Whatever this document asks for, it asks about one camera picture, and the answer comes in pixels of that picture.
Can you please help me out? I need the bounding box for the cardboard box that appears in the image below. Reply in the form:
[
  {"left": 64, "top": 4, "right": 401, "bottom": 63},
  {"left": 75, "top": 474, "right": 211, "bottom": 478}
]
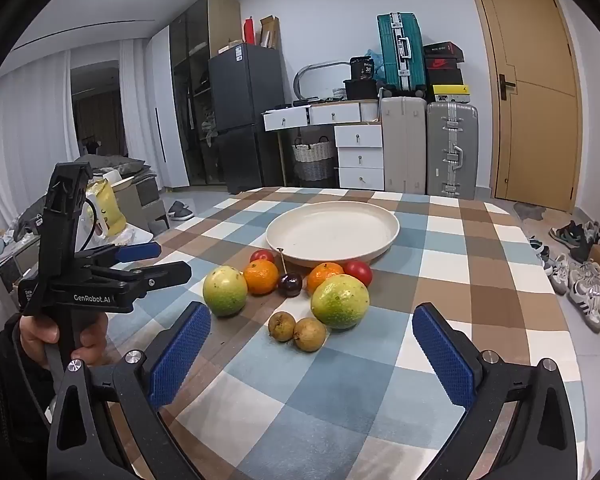
[{"left": 260, "top": 16, "right": 281, "bottom": 50}]

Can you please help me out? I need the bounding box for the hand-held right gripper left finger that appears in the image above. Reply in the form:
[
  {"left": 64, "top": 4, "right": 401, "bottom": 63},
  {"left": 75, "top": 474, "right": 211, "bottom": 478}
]
[{"left": 46, "top": 301, "right": 212, "bottom": 480}]

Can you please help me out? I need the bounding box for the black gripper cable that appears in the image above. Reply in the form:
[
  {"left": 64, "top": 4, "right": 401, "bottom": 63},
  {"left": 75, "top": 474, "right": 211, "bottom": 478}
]
[{"left": 82, "top": 197, "right": 99, "bottom": 251}]

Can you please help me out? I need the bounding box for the chrome curved tube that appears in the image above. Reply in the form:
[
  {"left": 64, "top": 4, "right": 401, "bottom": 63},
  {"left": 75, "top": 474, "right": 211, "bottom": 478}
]
[{"left": 294, "top": 61, "right": 351, "bottom": 101}]

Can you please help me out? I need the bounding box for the grey doormat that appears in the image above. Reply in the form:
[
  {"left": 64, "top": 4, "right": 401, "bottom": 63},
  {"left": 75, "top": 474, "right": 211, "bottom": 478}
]
[{"left": 512, "top": 201, "right": 546, "bottom": 223}]

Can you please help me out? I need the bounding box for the white wardrobe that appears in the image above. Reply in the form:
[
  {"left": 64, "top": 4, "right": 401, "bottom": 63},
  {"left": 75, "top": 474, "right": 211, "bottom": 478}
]
[{"left": 145, "top": 25, "right": 191, "bottom": 188}]

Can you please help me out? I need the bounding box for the woven laundry basket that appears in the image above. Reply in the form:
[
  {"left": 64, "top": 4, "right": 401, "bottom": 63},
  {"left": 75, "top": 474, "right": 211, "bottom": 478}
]
[{"left": 292, "top": 136, "right": 336, "bottom": 182}]

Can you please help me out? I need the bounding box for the beige suitcase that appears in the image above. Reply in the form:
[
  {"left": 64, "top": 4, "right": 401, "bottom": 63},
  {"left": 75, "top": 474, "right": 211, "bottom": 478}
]
[{"left": 380, "top": 96, "right": 428, "bottom": 193}]

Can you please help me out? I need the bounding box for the teal suitcase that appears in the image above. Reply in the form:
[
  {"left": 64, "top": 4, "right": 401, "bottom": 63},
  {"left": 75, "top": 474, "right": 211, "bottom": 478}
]
[{"left": 377, "top": 12, "right": 426, "bottom": 93}]

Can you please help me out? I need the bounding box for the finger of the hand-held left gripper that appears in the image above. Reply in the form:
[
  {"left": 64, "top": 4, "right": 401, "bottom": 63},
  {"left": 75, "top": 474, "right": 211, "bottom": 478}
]
[
  {"left": 77, "top": 241, "right": 163, "bottom": 264},
  {"left": 87, "top": 260, "right": 192, "bottom": 295}
]

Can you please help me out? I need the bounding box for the black storage bin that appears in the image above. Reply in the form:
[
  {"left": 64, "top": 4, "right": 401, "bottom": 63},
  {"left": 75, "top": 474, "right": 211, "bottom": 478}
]
[{"left": 344, "top": 78, "right": 381, "bottom": 101}]

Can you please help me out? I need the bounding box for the dark cherry with stem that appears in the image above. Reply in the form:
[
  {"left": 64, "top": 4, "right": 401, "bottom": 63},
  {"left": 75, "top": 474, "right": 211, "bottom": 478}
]
[{"left": 277, "top": 247, "right": 304, "bottom": 298}]

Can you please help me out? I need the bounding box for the blue plastic bag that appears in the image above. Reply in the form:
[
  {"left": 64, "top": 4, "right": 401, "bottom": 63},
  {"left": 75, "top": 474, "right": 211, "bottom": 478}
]
[{"left": 365, "top": 49, "right": 385, "bottom": 81}]

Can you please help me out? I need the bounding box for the wooden door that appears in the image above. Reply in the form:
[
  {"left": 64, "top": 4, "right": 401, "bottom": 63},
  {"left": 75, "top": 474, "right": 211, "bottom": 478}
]
[{"left": 462, "top": 0, "right": 583, "bottom": 213}]

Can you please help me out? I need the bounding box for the yellow and black shoe box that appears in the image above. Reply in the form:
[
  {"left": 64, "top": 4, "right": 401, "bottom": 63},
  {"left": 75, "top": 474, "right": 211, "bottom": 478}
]
[{"left": 432, "top": 84, "right": 472, "bottom": 104}]

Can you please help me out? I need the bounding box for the small brown longan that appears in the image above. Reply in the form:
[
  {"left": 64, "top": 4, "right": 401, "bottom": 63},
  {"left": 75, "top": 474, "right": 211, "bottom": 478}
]
[{"left": 268, "top": 311, "right": 297, "bottom": 343}]

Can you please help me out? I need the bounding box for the pile of shoes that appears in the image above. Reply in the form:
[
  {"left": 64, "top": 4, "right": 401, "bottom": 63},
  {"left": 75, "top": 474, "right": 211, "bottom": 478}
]
[{"left": 527, "top": 220, "right": 600, "bottom": 333}]

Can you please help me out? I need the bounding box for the person's left hand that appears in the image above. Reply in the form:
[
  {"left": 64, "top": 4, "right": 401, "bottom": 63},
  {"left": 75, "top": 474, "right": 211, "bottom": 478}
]
[{"left": 19, "top": 311, "right": 109, "bottom": 372}]

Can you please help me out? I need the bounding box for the white drawer dresser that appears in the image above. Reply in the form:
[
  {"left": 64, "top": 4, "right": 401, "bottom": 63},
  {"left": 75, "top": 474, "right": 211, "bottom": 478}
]
[{"left": 262, "top": 100, "right": 386, "bottom": 192}]

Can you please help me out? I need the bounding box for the grey cushion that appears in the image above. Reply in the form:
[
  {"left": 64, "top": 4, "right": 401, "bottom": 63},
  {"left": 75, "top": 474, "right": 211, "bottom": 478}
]
[{"left": 75, "top": 155, "right": 146, "bottom": 176}]

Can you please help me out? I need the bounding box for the white sheer curtain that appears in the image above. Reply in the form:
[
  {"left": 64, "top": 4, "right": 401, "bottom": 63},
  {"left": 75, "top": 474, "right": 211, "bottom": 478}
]
[{"left": 0, "top": 40, "right": 151, "bottom": 226}]

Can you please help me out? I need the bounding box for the green passion fruit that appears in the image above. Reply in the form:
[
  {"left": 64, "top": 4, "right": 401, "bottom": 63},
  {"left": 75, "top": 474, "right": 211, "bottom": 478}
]
[{"left": 310, "top": 274, "right": 370, "bottom": 331}]

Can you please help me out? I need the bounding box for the yellow printed bag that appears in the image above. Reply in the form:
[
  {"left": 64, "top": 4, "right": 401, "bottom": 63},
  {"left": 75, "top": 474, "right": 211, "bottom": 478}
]
[{"left": 82, "top": 180, "right": 127, "bottom": 236}]

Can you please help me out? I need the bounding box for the black printed carton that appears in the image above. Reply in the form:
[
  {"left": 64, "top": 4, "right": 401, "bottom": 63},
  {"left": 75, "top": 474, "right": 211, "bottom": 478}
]
[{"left": 349, "top": 56, "right": 376, "bottom": 81}]

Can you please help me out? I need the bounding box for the plain black shoe box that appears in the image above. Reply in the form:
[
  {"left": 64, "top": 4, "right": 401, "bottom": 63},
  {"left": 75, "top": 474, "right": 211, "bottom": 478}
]
[{"left": 426, "top": 67, "right": 465, "bottom": 86}]

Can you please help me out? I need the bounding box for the black labelled shoe box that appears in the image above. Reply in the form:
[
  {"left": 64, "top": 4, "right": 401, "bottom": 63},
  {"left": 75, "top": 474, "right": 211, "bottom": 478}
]
[{"left": 424, "top": 42, "right": 465, "bottom": 61}]

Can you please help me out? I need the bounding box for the large brown longan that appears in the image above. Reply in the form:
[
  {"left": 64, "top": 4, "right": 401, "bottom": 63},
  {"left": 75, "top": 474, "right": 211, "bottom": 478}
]
[{"left": 293, "top": 317, "right": 327, "bottom": 352}]

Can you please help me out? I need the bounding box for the glass door cabinet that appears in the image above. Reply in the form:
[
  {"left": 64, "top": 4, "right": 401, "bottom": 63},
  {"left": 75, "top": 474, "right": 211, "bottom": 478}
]
[{"left": 170, "top": 0, "right": 242, "bottom": 188}]

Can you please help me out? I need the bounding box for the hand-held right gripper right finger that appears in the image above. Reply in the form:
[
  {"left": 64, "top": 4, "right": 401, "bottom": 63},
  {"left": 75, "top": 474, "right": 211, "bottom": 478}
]
[{"left": 412, "top": 302, "right": 579, "bottom": 480}]

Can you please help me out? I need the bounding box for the pale yellow passion fruit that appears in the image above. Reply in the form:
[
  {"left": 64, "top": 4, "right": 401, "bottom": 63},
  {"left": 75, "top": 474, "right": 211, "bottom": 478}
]
[{"left": 202, "top": 265, "right": 249, "bottom": 317}]

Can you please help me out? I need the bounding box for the dark grey refrigerator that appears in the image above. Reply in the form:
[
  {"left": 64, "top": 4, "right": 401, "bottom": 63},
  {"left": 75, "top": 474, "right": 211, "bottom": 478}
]
[{"left": 208, "top": 43, "right": 286, "bottom": 194}]

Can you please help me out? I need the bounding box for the checked tablecloth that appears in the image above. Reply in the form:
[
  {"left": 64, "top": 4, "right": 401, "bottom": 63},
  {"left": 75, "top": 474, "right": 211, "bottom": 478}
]
[{"left": 92, "top": 186, "right": 596, "bottom": 480}]

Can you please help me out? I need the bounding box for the person's left forearm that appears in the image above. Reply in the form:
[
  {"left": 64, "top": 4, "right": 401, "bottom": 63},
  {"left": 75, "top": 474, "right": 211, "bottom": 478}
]
[{"left": 0, "top": 312, "right": 57, "bottom": 461}]

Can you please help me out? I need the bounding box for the orange mandarin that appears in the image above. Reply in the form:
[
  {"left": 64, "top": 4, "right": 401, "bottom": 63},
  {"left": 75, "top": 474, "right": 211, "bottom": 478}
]
[
  {"left": 243, "top": 260, "right": 279, "bottom": 296},
  {"left": 307, "top": 262, "right": 345, "bottom": 295}
]

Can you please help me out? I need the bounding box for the cream round plate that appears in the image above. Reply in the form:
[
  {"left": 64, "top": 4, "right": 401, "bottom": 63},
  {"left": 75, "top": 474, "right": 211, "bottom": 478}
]
[{"left": 265, "top": 201, "right": 400, "bottom": 268}]

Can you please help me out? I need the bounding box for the silver suitcase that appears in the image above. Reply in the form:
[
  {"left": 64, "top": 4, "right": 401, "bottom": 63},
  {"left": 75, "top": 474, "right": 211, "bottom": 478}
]
[{"left": 426, "top": 101, "right": 480, "bottom": 200}]

